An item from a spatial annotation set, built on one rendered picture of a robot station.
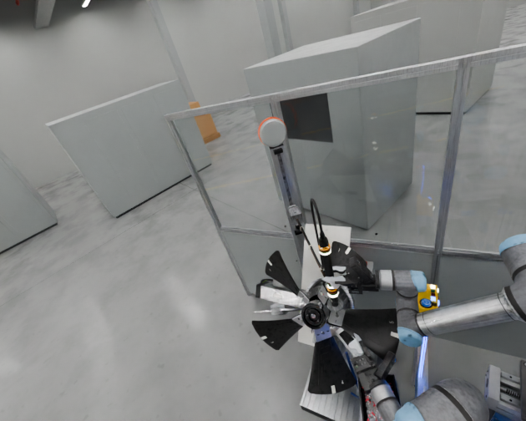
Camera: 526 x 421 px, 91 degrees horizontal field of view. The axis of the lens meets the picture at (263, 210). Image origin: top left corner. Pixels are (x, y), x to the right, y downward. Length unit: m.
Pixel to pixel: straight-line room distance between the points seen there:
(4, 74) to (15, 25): 1.58
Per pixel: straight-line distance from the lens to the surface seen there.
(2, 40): 12.77
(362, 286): 1.14
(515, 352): 2.70
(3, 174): 7.60
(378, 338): 1.31
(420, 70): 1.42
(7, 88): 12.61
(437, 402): 0.88
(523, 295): 0.99
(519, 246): 1.07
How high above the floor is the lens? 2.32
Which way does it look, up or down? 33 degrees down
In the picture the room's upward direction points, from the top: 18 degrees counter-clockwise
